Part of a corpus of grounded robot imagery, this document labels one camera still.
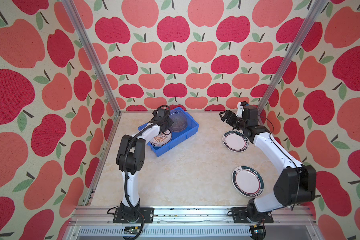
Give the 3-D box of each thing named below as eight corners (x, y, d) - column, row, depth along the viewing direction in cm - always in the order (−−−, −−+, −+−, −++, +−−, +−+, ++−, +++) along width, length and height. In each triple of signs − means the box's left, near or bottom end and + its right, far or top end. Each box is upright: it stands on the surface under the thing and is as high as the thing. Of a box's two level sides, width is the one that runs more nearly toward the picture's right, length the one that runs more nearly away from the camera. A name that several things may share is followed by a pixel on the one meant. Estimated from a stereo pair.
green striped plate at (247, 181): (235, 197, 82) (237, 196, 80) (229, 167, 93) (230, 166, 91) (266, 197, 82) (268, 196, 80) (256, 167, 93) (258, 166, 91)
